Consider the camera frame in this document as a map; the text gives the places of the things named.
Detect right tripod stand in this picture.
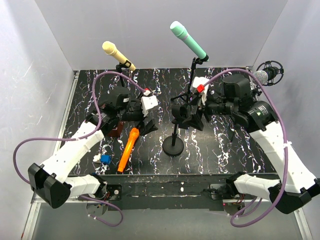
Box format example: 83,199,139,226
256,60,284,87

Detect cream mic round stand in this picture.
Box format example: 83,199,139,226
115,62,131,93

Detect round base mic stand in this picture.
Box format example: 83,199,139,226
162,104,188,157

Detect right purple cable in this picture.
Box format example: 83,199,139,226
202,68,291,228

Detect orange microphone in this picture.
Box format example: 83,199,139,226
117,127,140,173

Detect cream microphone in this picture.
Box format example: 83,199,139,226
102,41,136,71

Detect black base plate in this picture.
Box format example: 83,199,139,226
62,173,285,211

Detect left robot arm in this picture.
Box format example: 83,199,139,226
28,86,158,209

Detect silver mesh studio microphone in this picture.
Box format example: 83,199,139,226
253,70,269,86

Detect black tripod mic stand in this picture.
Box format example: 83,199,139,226
170,55,209,104

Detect mint green microphone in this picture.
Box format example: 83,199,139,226
170,21,209,62

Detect blue and white small object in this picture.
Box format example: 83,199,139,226
93,154,111,165

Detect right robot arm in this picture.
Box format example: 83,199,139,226
180,74,320,214

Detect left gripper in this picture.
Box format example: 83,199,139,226
117,92,158,135

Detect purple cable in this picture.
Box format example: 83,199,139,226
202,68,291,228
12,70,151,227

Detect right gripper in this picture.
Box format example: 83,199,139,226
181,89,237,131

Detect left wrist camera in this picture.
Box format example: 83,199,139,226
141,95,158,117

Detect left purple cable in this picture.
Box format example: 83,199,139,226
12,70,151,227

